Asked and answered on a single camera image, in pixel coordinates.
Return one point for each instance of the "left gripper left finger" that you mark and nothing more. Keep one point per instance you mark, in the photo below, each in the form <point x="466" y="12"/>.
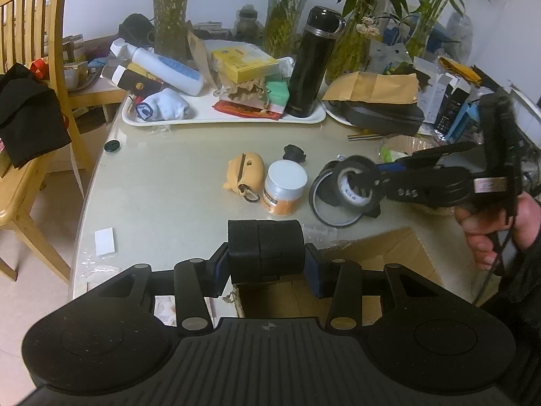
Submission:
<point x="217" y="271"/>

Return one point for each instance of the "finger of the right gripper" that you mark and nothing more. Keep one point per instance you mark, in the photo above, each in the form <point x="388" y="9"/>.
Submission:
<point x="444" y="157"/>
<point x="367" y="183"/>

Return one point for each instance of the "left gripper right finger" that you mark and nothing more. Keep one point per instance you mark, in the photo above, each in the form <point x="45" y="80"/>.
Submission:
<point x="318" y="272"/>

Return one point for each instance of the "small black box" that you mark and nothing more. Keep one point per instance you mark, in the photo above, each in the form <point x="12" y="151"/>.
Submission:
<point x="373" y="211"/>

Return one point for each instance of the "white lid orange jar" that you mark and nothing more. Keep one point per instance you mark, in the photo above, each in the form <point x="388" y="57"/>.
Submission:
<point x="284" y="187"/>

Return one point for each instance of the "yellow pig earphone case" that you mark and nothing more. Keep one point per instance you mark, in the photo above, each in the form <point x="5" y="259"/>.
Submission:
<point x="245" y="176"/>

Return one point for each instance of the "right hand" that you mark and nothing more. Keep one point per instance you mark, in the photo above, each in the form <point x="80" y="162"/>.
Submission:
<point x="524" y="228"/>

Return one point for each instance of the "black zip hard case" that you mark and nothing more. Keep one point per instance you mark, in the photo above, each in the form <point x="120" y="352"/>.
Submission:
<point x="382" y="116"/>

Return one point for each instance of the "small black knob cap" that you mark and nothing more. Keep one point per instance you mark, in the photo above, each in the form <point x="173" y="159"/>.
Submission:
<point x="294" y="153"/>

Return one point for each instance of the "brown padded envelope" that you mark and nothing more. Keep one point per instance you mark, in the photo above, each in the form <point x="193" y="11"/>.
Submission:
<point x="373" y="88"/>

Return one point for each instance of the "white paper slip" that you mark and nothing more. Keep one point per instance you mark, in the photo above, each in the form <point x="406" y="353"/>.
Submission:
<point x="104" y="242"/>

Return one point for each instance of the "black thermos bottle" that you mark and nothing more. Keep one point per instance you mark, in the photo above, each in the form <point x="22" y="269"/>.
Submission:
<point x="322" y="29"/>

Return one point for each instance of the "green mint box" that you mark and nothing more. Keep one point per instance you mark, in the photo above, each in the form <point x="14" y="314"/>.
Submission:
<point x="278" y="94"/>

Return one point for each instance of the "red packet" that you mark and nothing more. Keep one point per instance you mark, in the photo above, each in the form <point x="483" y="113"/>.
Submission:
<point x="230" y="108"/>

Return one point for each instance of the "white serving tray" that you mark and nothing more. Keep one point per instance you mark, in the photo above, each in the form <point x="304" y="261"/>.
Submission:
<point x="202" y="112"/>

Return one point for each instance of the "black round button disc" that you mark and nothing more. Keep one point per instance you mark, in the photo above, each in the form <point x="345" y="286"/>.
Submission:
<point x="111" y="146"/>

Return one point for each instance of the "light blue sock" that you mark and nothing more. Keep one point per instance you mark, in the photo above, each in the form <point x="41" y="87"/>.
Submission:
<point x="165" y="105"/>

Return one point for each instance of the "yellow cardboard box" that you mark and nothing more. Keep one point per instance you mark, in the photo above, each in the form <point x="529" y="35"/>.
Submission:
<point x="244" y="62"/>

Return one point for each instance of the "black yellow box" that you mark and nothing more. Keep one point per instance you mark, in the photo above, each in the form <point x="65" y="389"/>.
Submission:
<point x="134" y="82"/>

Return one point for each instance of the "white blue lotion bottle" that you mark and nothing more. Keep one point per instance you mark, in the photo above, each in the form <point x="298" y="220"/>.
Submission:
<point x="171" y="72"/>

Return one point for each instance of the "black cloth on chair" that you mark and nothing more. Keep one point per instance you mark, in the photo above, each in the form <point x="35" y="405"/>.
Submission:
<point x="32" y="123"/>

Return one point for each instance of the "glass vase with stems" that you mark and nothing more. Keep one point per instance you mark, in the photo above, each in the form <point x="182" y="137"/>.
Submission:
<point x="170" y="29"/>

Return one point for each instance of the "wooden chair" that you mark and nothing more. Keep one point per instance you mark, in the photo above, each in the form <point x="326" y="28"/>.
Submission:
<point x="31" y="34"/>

